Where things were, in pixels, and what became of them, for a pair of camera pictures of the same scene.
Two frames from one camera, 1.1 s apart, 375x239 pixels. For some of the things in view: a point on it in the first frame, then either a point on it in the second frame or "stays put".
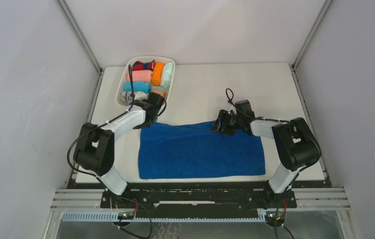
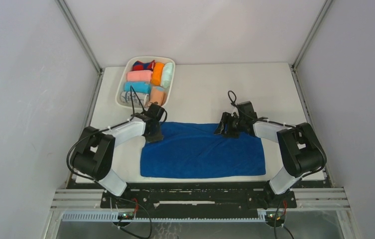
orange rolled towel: (157, 73) stays put
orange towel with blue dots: (160, 90) stays put
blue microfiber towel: (191, 150) stays put
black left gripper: (141, 126) → (159, 137)
